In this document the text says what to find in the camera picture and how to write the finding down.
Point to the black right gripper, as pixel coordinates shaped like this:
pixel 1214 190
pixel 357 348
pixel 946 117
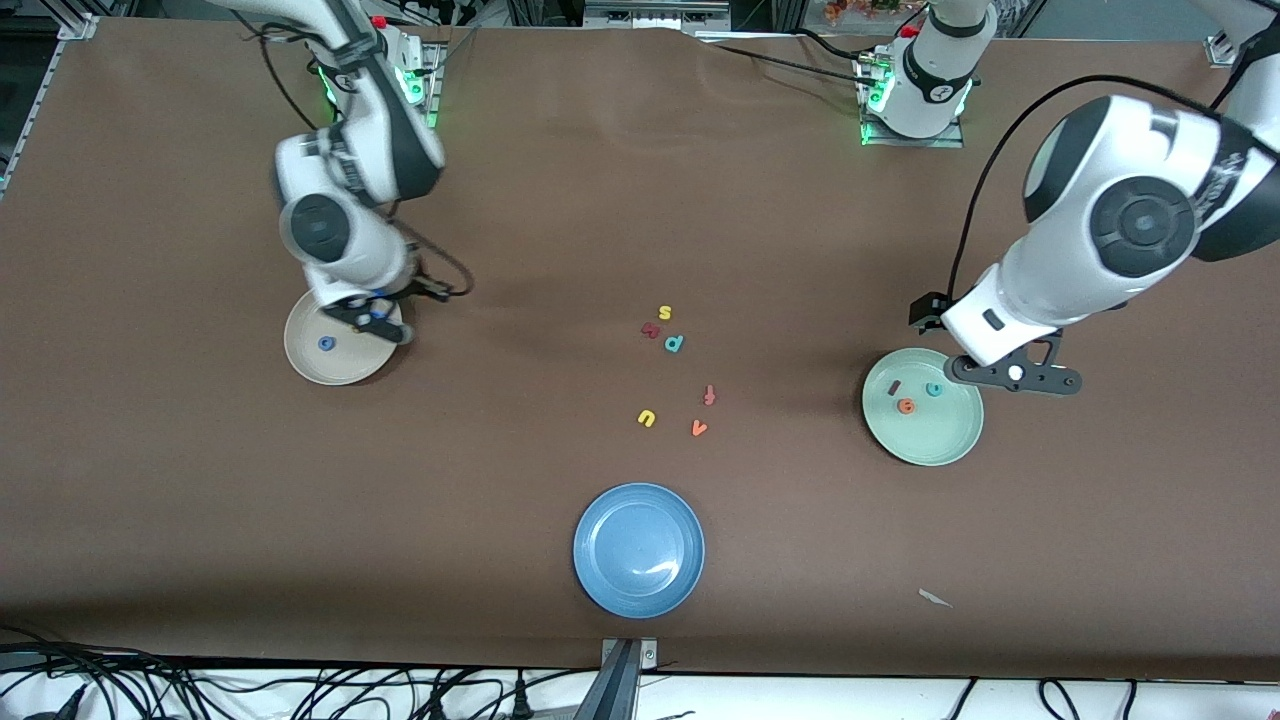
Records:
pixel 402 290

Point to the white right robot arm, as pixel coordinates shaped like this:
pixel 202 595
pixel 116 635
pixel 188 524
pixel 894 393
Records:
pixel 370 100

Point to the beige brown plate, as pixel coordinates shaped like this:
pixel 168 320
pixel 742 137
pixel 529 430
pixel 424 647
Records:
pixel 350 367

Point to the aluminium table frame rail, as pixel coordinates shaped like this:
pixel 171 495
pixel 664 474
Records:
pixel 1220 48
pixel 80 25

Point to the silver aluminium frame bar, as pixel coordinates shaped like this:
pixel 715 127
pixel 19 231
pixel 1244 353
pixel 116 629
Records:
pixel 655 15

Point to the pale green plate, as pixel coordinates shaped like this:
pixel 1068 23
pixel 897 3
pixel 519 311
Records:
pixel 930 440

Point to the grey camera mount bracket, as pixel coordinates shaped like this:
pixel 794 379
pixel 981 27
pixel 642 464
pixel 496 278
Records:
pixel 648 655

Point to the brown table cover sheet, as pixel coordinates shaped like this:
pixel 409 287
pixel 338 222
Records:
pixel 640 200

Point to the orange leafy decoration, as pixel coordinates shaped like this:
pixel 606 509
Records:
pixel 850 10

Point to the blue plate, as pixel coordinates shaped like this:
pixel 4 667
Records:
pixel 638 550

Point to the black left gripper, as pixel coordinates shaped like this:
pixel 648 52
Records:
pixel 929 311

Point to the small white paper scrap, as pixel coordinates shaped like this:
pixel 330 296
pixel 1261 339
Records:
pixel 935 598

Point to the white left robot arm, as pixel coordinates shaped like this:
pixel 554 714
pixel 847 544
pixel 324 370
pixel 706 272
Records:
pixel 1100 200

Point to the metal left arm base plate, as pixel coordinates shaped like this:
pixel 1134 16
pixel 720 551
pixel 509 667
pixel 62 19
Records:
pixel 945 142

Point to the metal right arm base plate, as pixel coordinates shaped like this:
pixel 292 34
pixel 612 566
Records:
pixel 432 60

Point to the black power plug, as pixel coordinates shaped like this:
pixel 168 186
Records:
pixel 435 705
pixel 520 698

